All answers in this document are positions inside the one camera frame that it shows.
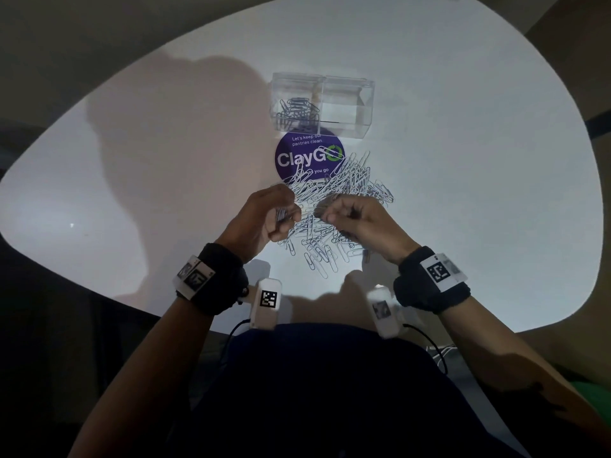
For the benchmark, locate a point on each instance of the clear plastic two-compartment box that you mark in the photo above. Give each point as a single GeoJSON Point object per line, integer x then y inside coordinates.
{"type": "Point", "coordinates": [343, 104]}

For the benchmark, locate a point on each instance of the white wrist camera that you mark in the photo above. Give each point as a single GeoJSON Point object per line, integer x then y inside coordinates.
{"type": "Point", "coordinates": [266, 302]}
{"type": "Point", "coordinates": [384, 312]}

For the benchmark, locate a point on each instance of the black right wristband with markers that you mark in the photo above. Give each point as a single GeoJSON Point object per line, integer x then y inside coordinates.
{"type": "Point", "coordinates": [429, 281]}

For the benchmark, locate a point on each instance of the green object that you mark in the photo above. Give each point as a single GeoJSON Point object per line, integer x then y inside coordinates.
{"type": "Point", "coordinates": [594, 395]}

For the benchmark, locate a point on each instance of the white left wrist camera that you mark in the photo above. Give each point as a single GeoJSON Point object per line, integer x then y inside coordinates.
{"type": "Point", "coordinates": [266, 302]}

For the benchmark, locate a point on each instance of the person's left hand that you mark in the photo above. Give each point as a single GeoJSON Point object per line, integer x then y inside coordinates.
{"type": "Point", "coordinates": [258, 221]}

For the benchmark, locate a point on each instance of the black bar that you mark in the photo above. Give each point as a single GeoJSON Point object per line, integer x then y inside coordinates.
{"type": "Point", "coordinates": [599, 124]}

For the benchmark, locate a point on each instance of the black wristband with markers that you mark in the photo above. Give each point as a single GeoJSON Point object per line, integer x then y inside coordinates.
{"type": "Point", "coordinates": [212, 278]}
{"type": "Point", "coordinates": [429, 281]}

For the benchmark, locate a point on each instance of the pile of mixed paper clips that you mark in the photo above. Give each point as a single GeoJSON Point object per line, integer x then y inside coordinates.
{"type": "Point", "coordinates": [334, 185]}

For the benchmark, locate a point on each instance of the round purple sticker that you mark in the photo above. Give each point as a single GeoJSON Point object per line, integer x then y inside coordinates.
{"type": "Point", "coordinates": [296, 159]}

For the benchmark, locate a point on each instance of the person's dark blue clothing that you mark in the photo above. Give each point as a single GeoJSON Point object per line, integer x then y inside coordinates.
{"type": "Point", "coordinates": [343, 400]}

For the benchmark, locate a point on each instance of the cluster of sorted blue clips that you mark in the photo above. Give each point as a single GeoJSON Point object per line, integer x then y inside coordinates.
{"type": "Point", "coordinates": [296, 114]}

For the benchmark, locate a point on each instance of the person's right hand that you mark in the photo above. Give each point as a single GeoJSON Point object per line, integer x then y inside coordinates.
{"type": "Point", "coordinates": [372, 228]}

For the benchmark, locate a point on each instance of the person's right forearm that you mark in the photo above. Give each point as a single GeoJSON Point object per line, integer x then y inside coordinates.
{"type": "Point", "coordinates": [515, 362]}

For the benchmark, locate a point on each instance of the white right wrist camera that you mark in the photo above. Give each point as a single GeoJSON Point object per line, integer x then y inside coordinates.
{"type": "Point", "coordinates": [384, 312]}

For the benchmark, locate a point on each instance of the black left wristband with markers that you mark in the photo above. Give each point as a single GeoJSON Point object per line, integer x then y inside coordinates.
{"type": "Point", "coordinates": [212, 278]}

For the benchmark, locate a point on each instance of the person's left forearm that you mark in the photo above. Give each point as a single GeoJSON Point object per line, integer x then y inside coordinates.
{"type": "Point", "coordinates": [138, 386]}

